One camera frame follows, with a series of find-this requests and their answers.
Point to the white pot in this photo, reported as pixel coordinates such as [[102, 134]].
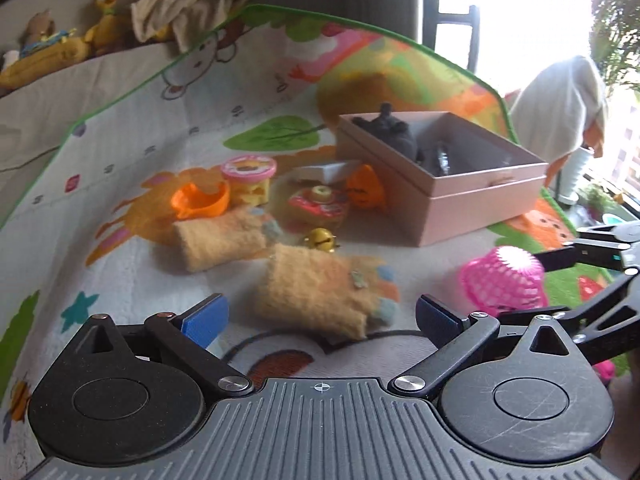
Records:
[[575, 175]]

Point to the dark window frame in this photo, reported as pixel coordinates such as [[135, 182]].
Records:
[[450, 15]]

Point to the pink yellow toy camera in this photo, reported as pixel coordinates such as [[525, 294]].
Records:
[[317, 202]]

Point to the yellow bell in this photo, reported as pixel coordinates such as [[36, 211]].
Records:
[[321, 240]]

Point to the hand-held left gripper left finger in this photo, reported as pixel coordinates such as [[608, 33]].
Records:
[[205, 319]]

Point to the orange fuzzy glove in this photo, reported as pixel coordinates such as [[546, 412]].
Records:
[[320, 290], [220, 237]]

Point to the black plush toy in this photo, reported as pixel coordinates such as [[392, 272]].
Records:
[[390, 132]]

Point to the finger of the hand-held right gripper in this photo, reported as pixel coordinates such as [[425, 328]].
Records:
[[600, 305], [595, 255]]

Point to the yellow plush pillow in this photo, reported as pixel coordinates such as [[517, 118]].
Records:
[[45, 60]]

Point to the dark shiny packet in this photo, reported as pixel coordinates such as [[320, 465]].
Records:
[[440, 157]]

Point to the tall green plant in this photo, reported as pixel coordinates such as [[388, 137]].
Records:
[[617, 10]]

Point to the white draped cloth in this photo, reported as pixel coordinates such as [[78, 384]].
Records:
[[555, 105]]

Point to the pink cardboard box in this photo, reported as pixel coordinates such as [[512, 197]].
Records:
[[465, 210]]

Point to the small potted plant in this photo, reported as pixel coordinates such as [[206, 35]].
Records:
[[597, 200]]

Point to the cream cloth pile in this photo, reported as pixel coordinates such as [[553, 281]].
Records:
[[195, 0]]

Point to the orange round toy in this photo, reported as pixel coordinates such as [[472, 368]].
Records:
[[365, 190]]

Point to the brown teddy bear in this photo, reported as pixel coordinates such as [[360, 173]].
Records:
[[37, 27]]

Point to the pink mesh basket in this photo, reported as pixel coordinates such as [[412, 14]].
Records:
[[500, 285]]

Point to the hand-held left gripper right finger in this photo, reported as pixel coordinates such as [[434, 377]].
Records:
[[439, 319]]

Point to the colourful cartoon play mat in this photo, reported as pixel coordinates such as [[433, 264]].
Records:
[[150, 160]]

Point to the yellow jar with pink lid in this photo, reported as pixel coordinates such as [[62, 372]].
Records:
[[249, 172]]

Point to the teal dish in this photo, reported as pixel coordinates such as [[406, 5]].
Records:
[[611, 220]]

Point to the grey usb hub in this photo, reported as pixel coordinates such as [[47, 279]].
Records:
[[320, 172]]

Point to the small orange pumpkin toy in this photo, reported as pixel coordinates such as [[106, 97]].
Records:
[[200, 202]]

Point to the yellow duck plush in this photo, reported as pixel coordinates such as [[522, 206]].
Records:
[[107, 25]]

